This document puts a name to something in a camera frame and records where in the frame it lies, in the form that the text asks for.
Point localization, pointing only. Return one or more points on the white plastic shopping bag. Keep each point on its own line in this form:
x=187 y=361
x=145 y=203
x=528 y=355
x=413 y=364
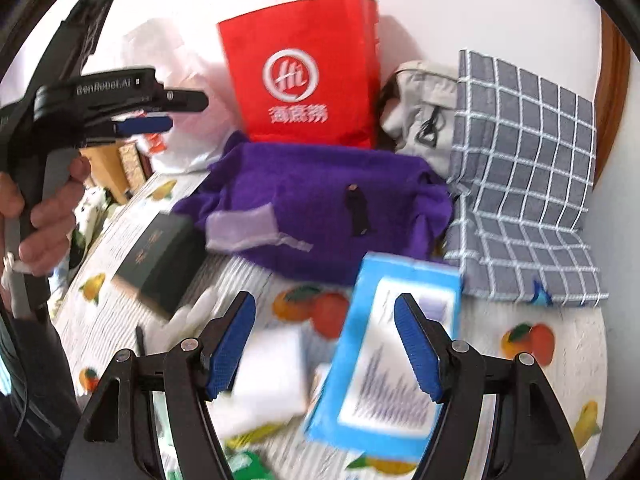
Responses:
x=202 y=122

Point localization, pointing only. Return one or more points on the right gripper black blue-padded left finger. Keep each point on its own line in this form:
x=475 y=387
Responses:
x=223 y=340

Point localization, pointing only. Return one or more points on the beige canvas bag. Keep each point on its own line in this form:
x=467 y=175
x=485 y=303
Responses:
x=418 y=102

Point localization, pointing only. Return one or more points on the white sponge block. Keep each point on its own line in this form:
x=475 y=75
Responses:
x=270 y=386

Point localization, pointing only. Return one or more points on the person's left hand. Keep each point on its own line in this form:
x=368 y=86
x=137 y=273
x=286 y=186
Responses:
x=53 y=220

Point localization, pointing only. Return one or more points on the red paper shopping bag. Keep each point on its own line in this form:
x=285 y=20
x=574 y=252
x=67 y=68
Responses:
x=306 y=71

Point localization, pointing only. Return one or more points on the purple fleece blanket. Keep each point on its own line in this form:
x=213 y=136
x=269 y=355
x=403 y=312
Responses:
x=312 y=212

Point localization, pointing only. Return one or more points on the blue tissue pack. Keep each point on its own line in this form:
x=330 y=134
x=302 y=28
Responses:
x=371 y=402

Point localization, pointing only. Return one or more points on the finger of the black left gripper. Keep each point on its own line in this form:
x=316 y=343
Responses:
x=170 y=101

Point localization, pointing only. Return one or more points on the wooden headboard furniture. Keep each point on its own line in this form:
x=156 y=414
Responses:
x=121 y=168

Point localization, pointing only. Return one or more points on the dark box with gold end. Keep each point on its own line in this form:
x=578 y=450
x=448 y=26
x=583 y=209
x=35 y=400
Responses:
x=160 y=267

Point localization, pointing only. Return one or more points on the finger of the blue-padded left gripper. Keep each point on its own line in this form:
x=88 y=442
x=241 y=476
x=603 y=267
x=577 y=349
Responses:
x=132 y=126

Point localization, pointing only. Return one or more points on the grey plaid pillow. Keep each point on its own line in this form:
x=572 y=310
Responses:
x=521 y=173

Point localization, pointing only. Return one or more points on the green wet wipes pack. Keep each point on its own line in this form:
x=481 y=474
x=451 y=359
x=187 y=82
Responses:
x=248 y=466

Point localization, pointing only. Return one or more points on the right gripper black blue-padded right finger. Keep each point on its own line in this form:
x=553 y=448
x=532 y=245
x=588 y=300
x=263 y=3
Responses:
x=426 y=343

